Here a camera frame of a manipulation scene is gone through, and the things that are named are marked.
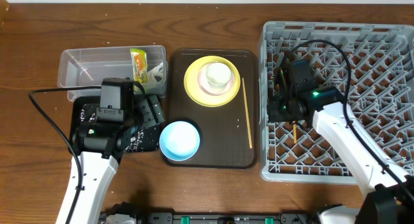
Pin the cream paper cup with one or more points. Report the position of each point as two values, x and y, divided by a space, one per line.
218 75

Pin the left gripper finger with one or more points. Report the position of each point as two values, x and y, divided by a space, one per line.
156 109
147 110

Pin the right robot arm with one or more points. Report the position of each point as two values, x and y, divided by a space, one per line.
386 187

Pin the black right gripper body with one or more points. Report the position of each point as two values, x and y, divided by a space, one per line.
284 80

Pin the yellow snack wrapper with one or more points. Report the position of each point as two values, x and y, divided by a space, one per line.
139 60

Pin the dark brown serving tray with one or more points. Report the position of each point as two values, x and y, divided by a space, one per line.
224 139

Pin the pink bowl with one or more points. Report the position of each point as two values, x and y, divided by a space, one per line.
203 84

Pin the black waste tray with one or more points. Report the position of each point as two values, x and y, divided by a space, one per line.
84 108

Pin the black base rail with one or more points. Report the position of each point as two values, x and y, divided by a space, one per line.
170 218

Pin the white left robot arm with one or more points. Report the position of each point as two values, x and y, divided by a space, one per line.
91 174

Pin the light blue bowl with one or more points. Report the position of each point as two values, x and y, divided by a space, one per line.
179 141

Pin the wooden chopstick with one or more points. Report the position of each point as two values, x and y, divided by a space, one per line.
295 132
247 115

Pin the grey dishwasher rack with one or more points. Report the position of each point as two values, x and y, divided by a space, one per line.
375 62

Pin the yellow plate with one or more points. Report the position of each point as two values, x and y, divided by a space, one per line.
199 94

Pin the clear plastic bin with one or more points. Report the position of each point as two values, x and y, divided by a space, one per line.
86 67

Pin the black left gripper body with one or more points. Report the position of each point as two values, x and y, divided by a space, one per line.
132 121

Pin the crumpled white tissue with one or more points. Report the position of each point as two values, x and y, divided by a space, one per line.
156 74

